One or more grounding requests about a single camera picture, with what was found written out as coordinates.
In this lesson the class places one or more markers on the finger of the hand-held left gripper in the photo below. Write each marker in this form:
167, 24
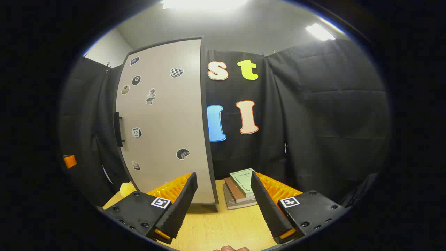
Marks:
70, 161

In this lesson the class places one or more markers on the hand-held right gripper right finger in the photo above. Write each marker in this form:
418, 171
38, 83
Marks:
268, 209

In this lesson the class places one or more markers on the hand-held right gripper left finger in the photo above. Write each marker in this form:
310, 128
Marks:
181, 205

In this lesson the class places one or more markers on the dark grey cabinet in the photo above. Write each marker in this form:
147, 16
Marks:
209, 164

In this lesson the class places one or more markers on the grey cabinet door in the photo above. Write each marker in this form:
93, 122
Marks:
163, 122

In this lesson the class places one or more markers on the brown book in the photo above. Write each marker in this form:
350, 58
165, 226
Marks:
234, 191

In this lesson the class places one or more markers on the black backdrop cloth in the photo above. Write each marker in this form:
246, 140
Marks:
331, 122

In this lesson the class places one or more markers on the small ceiling light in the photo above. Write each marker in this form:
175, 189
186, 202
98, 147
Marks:
320, 32

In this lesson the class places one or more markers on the long ceiling light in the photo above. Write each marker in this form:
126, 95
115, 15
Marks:
202, 3

